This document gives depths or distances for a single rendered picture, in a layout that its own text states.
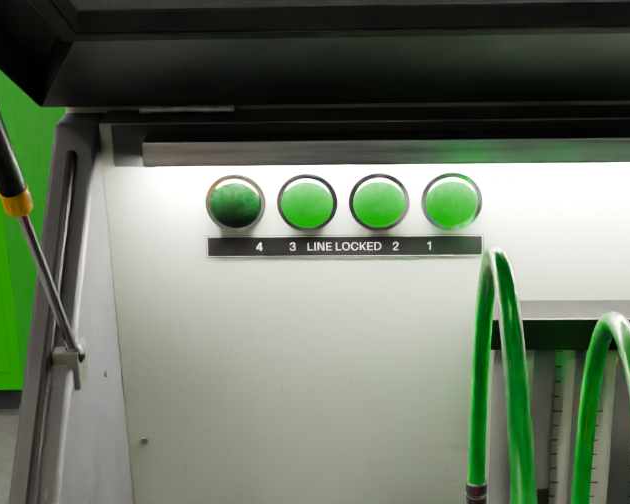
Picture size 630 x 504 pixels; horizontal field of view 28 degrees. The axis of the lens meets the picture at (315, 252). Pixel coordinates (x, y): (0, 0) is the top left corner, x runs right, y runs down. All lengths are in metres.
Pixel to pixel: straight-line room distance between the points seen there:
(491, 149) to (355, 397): 0.27
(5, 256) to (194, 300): 2.38
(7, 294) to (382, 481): 2.43
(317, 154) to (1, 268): 2.52
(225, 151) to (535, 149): 0.25
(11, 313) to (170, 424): 2.39
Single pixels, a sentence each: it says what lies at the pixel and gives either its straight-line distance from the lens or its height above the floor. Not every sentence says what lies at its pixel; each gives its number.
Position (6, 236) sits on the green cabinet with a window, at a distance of 3.45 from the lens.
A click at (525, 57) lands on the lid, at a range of 0.93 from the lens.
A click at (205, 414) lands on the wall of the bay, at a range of 1.14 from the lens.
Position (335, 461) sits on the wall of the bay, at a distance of 1.16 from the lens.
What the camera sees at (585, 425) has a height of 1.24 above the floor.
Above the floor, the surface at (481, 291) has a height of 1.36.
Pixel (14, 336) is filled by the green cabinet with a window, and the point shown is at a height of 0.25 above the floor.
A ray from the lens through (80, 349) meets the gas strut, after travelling 0.96.
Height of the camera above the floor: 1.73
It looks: 22 degrees down
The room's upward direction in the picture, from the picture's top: 2 degrees counter-clockwise
